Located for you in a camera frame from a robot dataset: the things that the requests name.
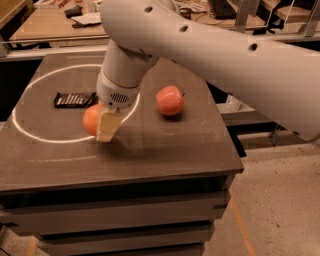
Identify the wooden background desk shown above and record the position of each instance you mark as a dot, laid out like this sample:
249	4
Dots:
52	24

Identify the white paper sheet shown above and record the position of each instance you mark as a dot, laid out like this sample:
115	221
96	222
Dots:
91	18

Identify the black snack bar wrapper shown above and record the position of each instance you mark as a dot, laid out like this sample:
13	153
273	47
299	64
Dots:
74	100

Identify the black device on desk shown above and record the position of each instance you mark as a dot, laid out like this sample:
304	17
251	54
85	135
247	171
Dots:
74	11

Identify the clear plastic bottle left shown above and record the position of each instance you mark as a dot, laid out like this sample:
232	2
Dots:
232	103

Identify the black tape roll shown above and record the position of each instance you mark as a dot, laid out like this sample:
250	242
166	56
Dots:
185	12

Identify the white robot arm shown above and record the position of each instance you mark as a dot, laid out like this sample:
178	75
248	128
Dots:
280	81

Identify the grey metal ledge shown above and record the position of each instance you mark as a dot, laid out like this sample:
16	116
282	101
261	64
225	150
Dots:
245	115

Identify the red apple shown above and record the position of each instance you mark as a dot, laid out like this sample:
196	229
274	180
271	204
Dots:
170	101

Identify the black keyboard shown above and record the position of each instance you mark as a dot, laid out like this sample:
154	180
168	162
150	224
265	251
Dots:
221	9

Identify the dark stacked table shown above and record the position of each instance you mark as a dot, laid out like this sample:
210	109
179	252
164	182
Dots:
154	190

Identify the orange fruit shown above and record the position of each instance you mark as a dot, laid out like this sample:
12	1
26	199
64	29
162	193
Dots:
90	118

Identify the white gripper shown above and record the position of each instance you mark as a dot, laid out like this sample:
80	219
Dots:
115	95

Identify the grey metal post right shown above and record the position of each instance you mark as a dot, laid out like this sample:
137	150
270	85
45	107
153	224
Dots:
243	7

